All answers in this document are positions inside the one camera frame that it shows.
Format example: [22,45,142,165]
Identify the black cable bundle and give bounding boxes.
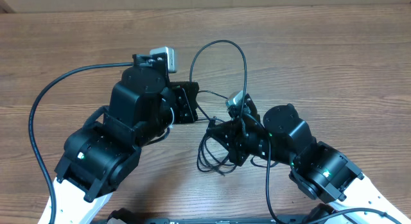
[189,39,249,176]

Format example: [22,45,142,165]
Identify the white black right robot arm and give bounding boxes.
[207,104,410,223]

